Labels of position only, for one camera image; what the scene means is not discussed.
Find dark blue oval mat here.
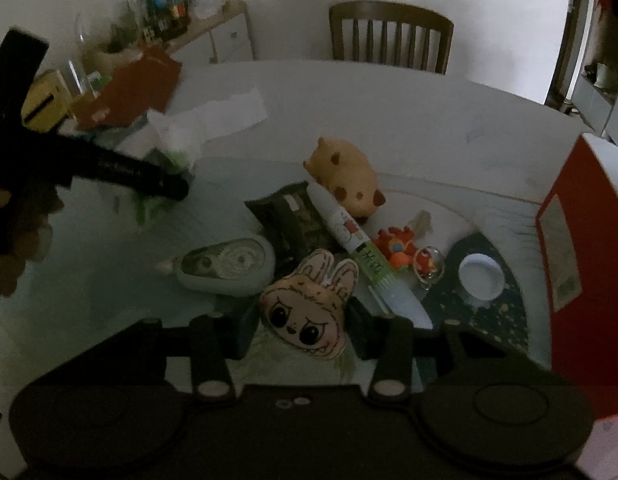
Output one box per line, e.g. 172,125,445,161
422,233,528,353

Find red shoe box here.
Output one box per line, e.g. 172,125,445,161
536,133,618,419

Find orange toy figures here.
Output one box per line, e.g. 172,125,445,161
372,226,446,289

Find small white cup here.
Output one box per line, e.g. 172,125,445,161
458,254,506,308

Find white green tube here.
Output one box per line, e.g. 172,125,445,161
307,182,433,330

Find cotton swab pack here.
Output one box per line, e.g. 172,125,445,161
228,324,376,390

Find dark red paper bag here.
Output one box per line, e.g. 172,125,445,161
74,47,182,130

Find white wall cabinet unit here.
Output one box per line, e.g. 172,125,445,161
568,0,618,151

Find white paper sheet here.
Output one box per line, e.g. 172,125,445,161
147,87,268,142

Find dark wooden chair far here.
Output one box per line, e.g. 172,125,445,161
329,0,454,75

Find person left hand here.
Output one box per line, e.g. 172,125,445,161
0,188,64,298

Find yellow tissue box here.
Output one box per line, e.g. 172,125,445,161
21,70,71,132

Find brown spotted plush toy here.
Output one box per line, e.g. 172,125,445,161
303,136,386,223

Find black snack packet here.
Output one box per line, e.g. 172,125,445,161
245,181,337,263

